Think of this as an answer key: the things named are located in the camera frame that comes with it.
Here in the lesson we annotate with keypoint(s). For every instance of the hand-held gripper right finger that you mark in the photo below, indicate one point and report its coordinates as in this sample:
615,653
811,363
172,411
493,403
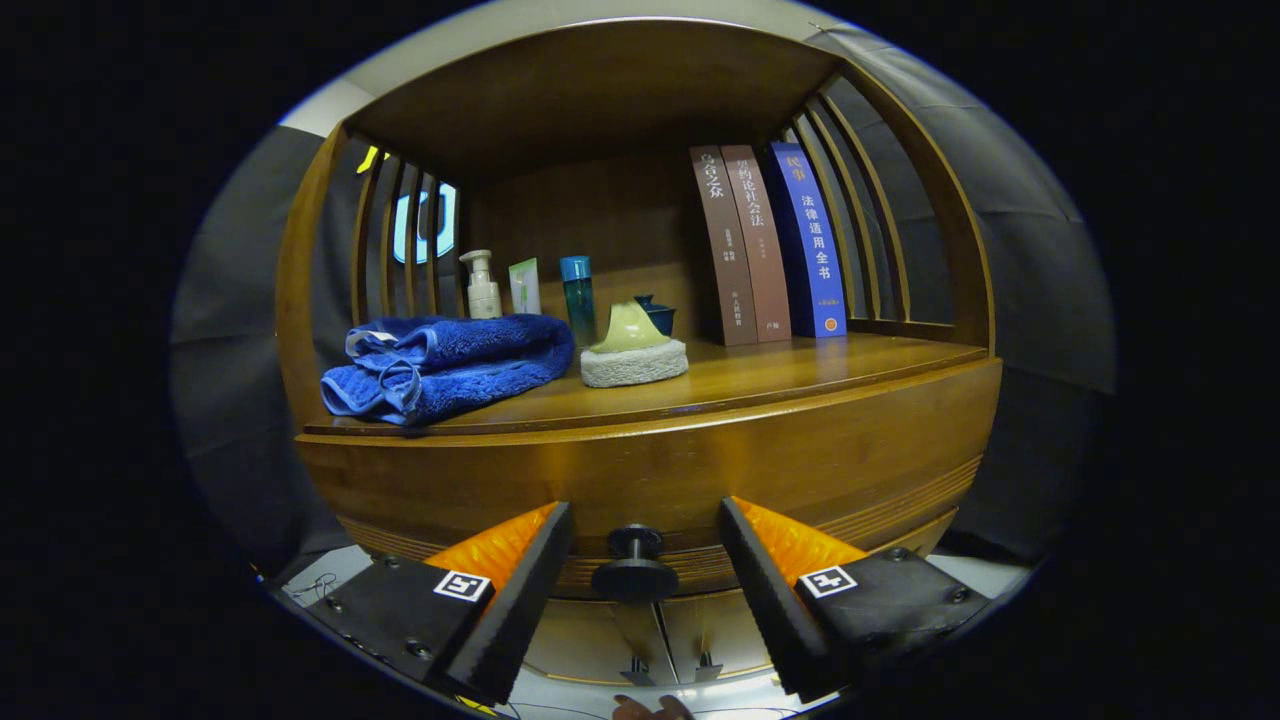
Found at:
770,600

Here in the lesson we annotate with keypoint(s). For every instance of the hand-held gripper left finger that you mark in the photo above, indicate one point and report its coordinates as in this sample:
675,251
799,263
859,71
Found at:
525,600

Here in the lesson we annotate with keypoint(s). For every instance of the wooden drawer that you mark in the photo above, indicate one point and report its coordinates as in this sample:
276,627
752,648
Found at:
650,470

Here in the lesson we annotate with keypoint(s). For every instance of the green scrub brush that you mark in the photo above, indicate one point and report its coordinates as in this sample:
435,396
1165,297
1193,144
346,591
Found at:
630,350

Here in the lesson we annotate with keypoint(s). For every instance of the wooden cabinet door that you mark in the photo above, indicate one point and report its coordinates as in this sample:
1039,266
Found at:
590,640
720,630

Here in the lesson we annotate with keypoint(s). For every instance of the wooden countertop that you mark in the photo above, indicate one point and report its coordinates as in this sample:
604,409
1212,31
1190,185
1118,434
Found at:
780,370

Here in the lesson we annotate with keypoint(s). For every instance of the wooden cabinet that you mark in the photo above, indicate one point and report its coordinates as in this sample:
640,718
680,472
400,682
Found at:
600,120

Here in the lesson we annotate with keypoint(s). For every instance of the blue folded towel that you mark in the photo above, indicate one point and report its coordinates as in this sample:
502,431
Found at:
450,365

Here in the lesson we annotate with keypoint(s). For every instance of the dark blue lidded teacup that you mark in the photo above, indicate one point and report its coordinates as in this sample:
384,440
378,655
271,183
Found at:
660,318

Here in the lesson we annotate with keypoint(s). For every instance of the teal blue bottle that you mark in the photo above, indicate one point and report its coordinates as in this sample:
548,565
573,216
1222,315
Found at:
577,300

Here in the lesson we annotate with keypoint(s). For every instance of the white pump bottle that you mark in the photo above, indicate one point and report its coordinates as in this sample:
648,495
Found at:
484,298

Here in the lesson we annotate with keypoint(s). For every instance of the white green tube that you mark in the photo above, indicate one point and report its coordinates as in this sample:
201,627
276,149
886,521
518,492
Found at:
525,290

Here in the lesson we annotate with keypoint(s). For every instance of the reddish brown book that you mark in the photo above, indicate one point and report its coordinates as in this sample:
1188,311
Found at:
760,250

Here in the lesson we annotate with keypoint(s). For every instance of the dark brown book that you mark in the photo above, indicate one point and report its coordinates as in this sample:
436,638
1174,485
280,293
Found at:
725,250

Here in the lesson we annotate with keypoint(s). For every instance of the blue book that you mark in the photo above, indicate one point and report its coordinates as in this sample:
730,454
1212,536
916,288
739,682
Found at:
815,240

